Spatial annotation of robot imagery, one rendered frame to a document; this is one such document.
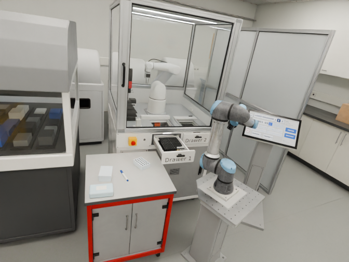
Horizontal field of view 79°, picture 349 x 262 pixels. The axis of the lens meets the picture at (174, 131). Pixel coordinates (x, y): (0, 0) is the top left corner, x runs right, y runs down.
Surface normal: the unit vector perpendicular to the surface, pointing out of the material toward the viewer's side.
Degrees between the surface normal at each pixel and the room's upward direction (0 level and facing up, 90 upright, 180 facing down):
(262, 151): 90
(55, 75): 90
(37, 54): 69
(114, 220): 90
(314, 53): 90
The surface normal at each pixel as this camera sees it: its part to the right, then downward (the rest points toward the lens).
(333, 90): -0.90, 0.05
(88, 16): 0.40, 0.42
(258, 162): -0.33, 0.34
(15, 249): 0.14, -0.91
